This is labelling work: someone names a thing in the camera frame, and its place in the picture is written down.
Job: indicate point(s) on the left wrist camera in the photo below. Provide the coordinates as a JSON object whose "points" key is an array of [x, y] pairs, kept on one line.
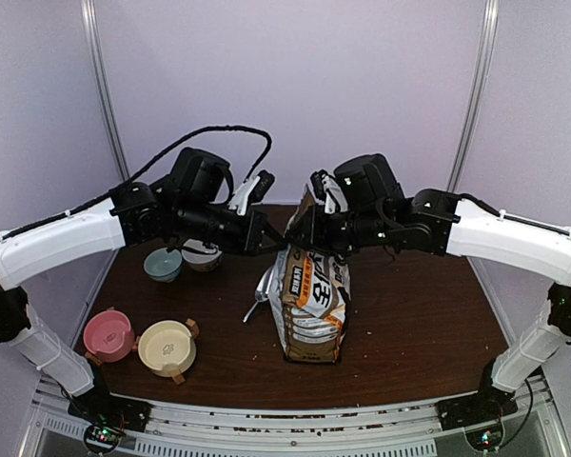
{"points": [[251, 191]]}

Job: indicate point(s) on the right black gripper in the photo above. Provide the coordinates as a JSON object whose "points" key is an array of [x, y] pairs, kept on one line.
{"points": [[311, 232]]}

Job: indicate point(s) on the front aluminium rail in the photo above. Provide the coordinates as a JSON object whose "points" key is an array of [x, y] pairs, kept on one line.
{"points": [[404, 429]]}

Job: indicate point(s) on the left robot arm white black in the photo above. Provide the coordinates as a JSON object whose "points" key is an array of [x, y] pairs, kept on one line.
{"points": [[196, 200]]}

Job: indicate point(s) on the pink pet bowl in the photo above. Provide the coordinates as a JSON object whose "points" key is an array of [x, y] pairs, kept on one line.
{"points": [[109, 337]]}

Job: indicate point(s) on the cream pet bowl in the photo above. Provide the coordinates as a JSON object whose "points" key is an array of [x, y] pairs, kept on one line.
{"points": [[168, 348]]}

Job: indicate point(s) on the dog food bag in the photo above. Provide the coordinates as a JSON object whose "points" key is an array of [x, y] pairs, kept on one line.
{"points": [[309, 297]]}

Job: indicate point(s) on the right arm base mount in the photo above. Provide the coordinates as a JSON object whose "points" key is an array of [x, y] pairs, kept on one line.
{"points": [[473, 409]]}

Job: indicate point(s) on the left aluminium frame post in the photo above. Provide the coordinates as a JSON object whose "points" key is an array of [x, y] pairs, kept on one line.
{"points": [[89, 16]]}

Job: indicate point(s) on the aluminium frame post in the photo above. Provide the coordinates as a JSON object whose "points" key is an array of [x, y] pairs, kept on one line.
{"points": [[89, 16], [487, 41]]}

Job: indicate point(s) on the metal scoop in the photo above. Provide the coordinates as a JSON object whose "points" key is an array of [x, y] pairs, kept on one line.
{"points": [[260, 293]]}

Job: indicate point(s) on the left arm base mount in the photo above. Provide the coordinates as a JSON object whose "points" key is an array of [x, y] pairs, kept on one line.
{"points": [[118, 413]]}

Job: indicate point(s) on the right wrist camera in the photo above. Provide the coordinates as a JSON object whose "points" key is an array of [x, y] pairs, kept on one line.
{"points": [[328, 191]]}

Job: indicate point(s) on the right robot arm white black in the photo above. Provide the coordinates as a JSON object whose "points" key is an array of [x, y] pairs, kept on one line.
{"points": [[363, 205]]}

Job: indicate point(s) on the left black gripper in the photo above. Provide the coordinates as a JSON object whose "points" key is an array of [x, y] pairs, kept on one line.
{"points": [[249, 243]]}

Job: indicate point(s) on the right aluminium frame post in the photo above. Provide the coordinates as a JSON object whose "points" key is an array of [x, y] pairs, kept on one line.
{"points": [[487, 41]]}

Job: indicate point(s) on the teal ceramic bowl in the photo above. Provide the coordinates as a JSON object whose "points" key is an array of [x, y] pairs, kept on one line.
{"points": [[163, 265]]}

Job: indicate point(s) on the white ceramic bowl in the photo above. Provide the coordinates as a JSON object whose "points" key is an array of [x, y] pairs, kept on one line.
{"points": [[200, 257]]}

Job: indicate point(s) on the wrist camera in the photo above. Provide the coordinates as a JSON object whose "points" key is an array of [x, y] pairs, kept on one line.
{"points": [[328, 191], [251, 191]]}

